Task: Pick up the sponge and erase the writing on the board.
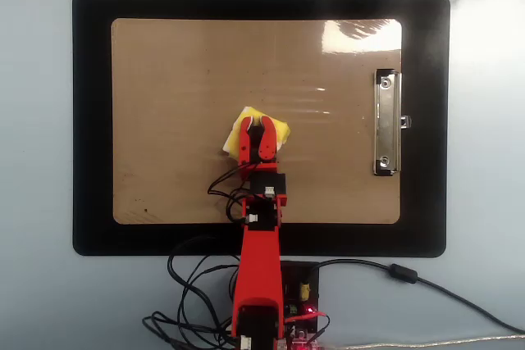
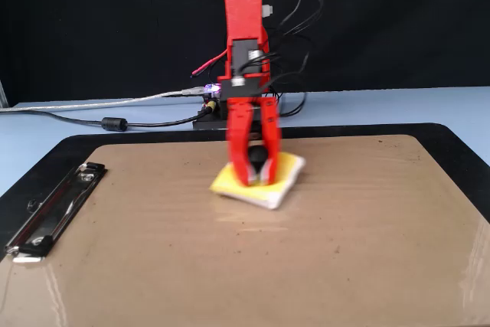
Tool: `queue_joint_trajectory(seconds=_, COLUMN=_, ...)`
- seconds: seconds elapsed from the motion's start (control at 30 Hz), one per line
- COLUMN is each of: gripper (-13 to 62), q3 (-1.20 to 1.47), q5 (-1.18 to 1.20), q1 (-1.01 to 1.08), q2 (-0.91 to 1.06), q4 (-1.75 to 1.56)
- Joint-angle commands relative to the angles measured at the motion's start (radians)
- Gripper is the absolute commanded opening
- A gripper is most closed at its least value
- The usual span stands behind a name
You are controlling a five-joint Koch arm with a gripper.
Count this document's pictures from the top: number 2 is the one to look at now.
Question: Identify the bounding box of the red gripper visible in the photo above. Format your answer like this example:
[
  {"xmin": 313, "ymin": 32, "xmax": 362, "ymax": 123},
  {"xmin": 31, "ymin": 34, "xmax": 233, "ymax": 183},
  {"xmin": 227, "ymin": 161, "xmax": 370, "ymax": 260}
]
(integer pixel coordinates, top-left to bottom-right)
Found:
[{"xmin": 227, "ymin": 99, "xmax": 283, "ymax": 188}]

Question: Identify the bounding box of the yellow sponge with black knob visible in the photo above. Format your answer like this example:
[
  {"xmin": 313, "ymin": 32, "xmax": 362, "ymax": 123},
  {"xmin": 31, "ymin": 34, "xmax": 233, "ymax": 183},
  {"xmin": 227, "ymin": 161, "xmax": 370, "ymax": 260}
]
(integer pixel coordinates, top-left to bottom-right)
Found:
[{"xmin": 208, "ymin": 145, "xmax": 307, "ymax": 211}]

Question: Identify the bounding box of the black base with controller board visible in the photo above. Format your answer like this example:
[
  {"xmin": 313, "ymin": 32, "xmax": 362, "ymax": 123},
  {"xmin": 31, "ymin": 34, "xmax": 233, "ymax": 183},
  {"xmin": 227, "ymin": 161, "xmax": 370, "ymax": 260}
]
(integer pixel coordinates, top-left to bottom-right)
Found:
[{"xmin": 192, "ymin": 82, "xmax": 283, "ymax": 131}]

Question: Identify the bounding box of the brown clipboard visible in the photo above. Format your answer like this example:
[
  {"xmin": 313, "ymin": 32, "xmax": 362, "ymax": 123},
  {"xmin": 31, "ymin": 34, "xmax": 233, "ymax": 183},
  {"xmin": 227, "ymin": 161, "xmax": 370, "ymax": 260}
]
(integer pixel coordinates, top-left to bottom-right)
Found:
[{"xmin": 0, "ymin": 134, "xmax": 490, "ymax": 327}]

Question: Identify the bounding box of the black backdrop cloth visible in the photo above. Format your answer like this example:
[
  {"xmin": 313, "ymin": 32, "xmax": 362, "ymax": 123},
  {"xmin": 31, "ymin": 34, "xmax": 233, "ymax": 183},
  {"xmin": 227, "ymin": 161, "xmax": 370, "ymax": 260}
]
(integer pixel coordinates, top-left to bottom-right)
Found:
[{"xmin": 0, "ymin": 0, "xmax": 490, "ymax": 108}]

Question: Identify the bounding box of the black mat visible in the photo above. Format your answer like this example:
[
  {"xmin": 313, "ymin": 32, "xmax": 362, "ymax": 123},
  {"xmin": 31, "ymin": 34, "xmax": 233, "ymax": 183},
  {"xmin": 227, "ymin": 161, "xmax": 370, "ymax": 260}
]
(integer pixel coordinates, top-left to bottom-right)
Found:
[{"xmin": 0, "ymin": 123, "xmax": 490, "ymax": 265}]

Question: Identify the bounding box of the silver metal clipboard clip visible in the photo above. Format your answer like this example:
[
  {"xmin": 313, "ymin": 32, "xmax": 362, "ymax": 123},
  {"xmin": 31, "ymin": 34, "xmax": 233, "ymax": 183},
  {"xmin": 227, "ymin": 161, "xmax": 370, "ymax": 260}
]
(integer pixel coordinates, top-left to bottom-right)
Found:
[{"xmin": 3, "ymin": 162, "xmax": 107, "ymax": 263}]

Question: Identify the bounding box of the red wire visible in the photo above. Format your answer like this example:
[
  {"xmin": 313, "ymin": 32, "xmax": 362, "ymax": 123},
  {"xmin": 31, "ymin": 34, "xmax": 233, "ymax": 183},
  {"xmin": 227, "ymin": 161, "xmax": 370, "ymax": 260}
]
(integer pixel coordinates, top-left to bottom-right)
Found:
[{"xmin": 191, "ymin": 49, "xmax": 230, "ymax": 77}]

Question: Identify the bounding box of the black power cable with ferrite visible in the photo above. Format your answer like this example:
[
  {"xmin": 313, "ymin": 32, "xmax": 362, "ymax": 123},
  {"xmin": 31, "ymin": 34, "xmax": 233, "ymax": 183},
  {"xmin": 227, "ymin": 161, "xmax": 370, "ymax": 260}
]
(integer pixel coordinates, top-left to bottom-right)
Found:
[{"xmin": 0, "ymin": 106, "xmax": 211, "ymax": 132}]

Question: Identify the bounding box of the silver USB cable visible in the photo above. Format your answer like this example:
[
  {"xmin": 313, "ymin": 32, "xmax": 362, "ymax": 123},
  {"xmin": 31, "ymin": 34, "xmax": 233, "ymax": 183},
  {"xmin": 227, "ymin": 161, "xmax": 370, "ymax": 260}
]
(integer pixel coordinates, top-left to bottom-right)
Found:
[{"xmin": 0, "ymin": 87, "xmax": 206, "ymax": 113}]

